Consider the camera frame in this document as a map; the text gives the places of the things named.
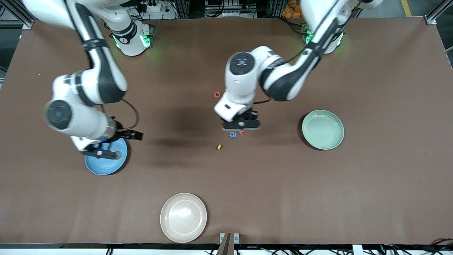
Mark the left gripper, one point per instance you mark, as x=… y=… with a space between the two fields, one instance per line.
x=250 y=115

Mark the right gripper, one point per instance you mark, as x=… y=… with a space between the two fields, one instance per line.
x=122 y=134

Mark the red foam letter G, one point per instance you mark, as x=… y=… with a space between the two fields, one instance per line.
x=216 y=95

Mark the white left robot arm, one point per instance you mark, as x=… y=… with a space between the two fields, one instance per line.
x=283 y=81

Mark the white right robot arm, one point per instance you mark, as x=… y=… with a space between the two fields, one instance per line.
x=102 y=78

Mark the blue plate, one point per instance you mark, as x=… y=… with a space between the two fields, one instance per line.
x=102 y=168

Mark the pale green plate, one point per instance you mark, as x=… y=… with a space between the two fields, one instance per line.
x=322 y=129

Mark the metal equipment rack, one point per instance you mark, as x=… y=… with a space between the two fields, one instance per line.
x=230 y=7

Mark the beige plate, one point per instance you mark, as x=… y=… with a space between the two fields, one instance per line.
x=183 y=217

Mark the pile of orange items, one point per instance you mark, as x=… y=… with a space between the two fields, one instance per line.
x=292 y=10

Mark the white power strip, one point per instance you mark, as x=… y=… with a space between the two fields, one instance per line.
x=150 y=6

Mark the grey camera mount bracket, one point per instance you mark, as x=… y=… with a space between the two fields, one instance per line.
x=229 y=241

